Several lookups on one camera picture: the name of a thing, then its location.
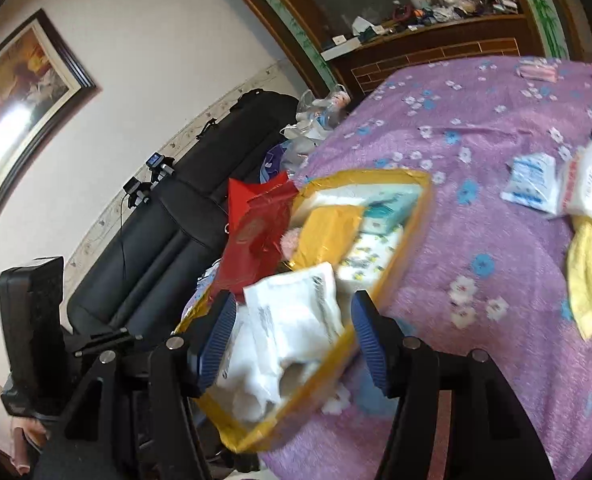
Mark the teal tissue pack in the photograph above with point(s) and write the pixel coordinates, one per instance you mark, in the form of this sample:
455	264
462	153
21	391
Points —
386	212

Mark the framed wall picture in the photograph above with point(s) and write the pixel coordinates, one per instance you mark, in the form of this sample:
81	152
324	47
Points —
15	95

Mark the purple floral blanket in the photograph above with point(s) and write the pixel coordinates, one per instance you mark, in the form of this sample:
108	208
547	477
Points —
476	210

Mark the yellow towel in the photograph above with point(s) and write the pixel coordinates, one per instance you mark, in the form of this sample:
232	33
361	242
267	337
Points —
586	270

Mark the red fabric gift bag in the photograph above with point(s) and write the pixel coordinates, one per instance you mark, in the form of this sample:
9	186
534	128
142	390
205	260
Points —
251	250

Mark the white tissue pack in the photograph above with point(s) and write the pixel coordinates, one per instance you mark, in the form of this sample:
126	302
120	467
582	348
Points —
296	305

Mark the pink striped pack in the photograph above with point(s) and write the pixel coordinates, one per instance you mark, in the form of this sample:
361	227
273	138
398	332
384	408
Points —
537	70

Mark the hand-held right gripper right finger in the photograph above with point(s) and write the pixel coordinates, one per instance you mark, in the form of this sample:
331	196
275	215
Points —
371	345

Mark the yellow dotted white pack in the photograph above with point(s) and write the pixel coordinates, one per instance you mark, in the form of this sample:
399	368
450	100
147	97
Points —
371	255

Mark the blue and white packet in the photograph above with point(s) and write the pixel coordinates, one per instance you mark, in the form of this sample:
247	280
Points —
531	182

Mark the yellow soft pack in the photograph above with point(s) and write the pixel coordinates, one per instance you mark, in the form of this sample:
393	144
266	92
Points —
326	235

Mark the purple plastic bag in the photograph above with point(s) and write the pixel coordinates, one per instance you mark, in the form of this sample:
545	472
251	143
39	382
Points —
275	160

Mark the black upright case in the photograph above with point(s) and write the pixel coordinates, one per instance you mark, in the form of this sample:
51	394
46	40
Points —
35	330

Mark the white flat pack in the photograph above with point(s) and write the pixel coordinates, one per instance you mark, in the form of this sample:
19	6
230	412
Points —
336	195

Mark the small action camera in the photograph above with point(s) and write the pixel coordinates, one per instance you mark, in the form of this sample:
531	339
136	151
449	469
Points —
159	166
135	191

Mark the clear plastic bag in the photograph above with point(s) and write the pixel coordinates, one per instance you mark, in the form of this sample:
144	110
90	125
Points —
316	120

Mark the white and red packet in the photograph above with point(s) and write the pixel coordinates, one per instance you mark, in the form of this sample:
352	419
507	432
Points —
583	180

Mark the row of assorted small items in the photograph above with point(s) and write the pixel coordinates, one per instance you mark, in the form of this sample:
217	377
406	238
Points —
426	17

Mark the white plastic packet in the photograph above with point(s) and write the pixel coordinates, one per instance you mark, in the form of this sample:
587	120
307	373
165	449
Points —
261	385

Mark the black leather sofa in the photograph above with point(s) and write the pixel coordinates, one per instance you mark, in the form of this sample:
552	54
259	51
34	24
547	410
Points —
175	240

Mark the pink fluffy item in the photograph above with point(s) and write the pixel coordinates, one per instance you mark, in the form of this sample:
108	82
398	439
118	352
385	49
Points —
291	241

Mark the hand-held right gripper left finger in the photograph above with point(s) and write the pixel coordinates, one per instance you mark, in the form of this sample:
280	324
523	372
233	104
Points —
218	345

